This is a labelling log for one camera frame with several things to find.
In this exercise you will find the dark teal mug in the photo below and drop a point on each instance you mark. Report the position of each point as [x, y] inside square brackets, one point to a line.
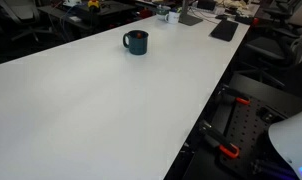
[136, 45]

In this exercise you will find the black office chair right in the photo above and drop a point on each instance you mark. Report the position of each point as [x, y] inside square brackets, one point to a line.
[280, 53]

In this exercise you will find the black orange clamp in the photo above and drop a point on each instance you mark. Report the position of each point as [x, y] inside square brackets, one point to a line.
[239, 96]
[225, 146]

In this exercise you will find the yellow red toy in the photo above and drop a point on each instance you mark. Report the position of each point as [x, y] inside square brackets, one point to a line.
[93, 4]

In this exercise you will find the black keyboard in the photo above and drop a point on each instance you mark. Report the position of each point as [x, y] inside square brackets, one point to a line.
[225, 30]

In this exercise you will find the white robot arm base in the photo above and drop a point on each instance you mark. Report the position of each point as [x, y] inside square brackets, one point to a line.
[286, 138]

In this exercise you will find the black office chair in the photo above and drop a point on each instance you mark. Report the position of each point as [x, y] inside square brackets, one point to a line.
[25, 15]
[280, 53]

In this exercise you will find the near black orange clamp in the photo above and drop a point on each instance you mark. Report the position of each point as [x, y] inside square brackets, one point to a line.
[225, 146]

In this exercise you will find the black office chair left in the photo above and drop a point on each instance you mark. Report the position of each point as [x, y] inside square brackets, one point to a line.
[25, 15]

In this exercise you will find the green bowl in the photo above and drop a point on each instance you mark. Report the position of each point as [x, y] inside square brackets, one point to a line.
[162, 11]

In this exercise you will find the grey monitor stand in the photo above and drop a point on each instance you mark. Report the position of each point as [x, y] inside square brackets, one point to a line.
[185, 18]

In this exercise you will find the white mug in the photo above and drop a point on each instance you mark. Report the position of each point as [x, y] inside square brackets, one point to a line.
[172, 17]

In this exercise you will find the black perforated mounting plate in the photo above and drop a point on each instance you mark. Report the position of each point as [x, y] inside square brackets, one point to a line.
[247, 129]

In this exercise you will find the black side desk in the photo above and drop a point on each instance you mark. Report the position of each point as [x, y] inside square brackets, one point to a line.
[76, 12]

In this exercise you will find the far black orange clamp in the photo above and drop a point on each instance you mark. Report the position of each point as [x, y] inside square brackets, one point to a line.
[239, 96]

